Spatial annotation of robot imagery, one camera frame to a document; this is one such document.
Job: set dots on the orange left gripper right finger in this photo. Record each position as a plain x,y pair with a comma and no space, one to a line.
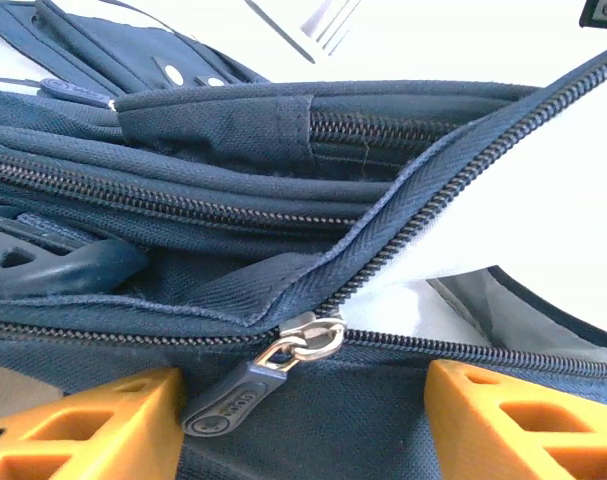
523,440

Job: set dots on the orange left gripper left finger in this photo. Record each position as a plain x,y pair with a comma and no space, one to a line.
83,450

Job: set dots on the navy blue student backpack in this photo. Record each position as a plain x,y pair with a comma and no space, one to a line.
233,200

